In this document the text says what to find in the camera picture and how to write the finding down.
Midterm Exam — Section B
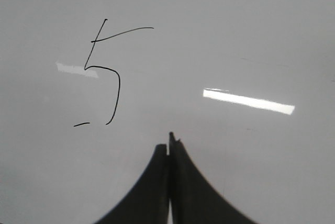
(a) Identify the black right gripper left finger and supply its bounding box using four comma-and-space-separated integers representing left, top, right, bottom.
97, 144, 169, 223

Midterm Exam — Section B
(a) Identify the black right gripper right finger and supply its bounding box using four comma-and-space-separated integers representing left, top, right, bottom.
169, 132, 255, 223

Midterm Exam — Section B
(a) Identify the white whiteboard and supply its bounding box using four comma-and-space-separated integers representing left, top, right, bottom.
1, 0, 334, 223

